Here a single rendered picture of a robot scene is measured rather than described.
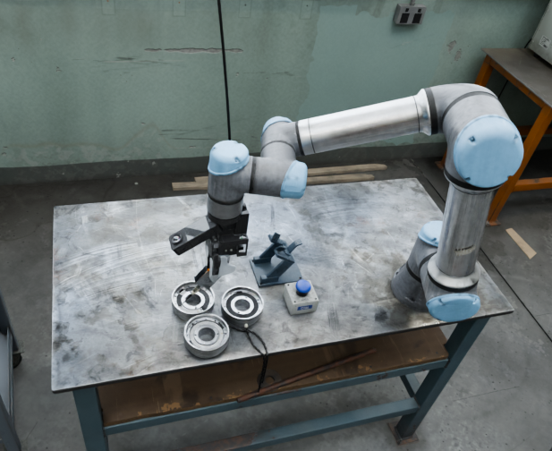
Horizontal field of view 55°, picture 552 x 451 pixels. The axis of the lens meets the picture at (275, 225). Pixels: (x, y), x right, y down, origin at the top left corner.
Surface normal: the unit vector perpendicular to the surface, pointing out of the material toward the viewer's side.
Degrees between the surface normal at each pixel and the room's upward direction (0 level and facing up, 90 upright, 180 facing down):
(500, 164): 83
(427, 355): 0
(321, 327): 0
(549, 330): 0
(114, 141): 90
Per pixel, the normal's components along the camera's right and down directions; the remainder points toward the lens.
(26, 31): 0.28, 0.68
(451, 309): -0.01, 0.76
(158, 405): 0.14, -0.73
